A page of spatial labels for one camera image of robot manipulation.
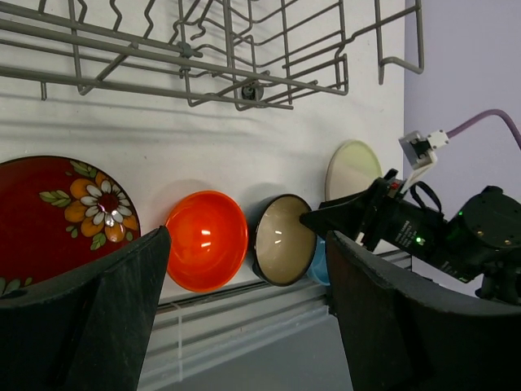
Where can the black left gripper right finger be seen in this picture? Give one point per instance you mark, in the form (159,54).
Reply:
(401,331)

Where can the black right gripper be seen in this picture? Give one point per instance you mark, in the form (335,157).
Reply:
(381,213)

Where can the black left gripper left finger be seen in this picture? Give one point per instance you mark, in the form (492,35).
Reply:
(89,328)

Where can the light blue bowl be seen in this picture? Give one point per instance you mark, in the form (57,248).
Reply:
(317,270)

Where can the dark blue bowl beige inside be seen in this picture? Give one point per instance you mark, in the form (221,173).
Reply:
(282,247)

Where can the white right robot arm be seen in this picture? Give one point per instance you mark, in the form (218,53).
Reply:
(482,239)

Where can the beige round plate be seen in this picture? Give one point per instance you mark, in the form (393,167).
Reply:
(352,169)

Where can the red floral plate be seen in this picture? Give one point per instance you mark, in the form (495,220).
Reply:
(58,214)

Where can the orange bowl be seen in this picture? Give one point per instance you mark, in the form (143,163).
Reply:
(209,239)

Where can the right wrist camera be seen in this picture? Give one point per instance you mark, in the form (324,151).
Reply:
(420,151)

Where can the grey wire dish rack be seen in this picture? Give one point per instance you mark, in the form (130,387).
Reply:
(252,54)

